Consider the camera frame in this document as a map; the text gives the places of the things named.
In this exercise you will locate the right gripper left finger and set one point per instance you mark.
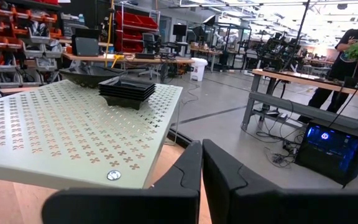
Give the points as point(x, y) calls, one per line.
point(120, 207)

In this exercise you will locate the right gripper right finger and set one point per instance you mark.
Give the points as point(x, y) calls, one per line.
point(275, 207)

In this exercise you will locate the black round ruffled plate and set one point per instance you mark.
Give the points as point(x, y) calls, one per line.
point(85, 79)

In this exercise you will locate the computer with blue lights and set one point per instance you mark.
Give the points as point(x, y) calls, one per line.
point(331, 152)

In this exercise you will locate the pale green perforated shelf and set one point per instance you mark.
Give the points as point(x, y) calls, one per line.
point(57, 130)

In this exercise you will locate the wooden top workbench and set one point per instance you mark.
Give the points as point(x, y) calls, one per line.
point(291, 107)

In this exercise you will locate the long wooden table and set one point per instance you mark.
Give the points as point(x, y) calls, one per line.
point(154, 60)

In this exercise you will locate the person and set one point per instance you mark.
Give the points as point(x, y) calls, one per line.
point(342, 68)

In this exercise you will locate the white trash bin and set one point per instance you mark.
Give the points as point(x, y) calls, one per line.
point(198, 70)

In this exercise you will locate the black case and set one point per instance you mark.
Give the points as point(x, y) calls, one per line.
point(85, 45)

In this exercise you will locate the black office chair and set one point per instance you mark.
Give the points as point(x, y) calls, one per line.
point(148, 40)

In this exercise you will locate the black slanted pole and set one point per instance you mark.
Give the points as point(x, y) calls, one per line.
point(296, 34)

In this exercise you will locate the red bin rack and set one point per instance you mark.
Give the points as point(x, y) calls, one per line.
point(135, 21)

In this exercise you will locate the black monitor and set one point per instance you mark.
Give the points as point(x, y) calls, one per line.
point(179, 30)

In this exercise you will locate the orange and grey bin shelving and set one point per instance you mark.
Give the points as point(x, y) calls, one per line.
point(11, 43)

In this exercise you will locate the black aluminium table frame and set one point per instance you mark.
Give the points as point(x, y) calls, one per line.
point(179, 138)

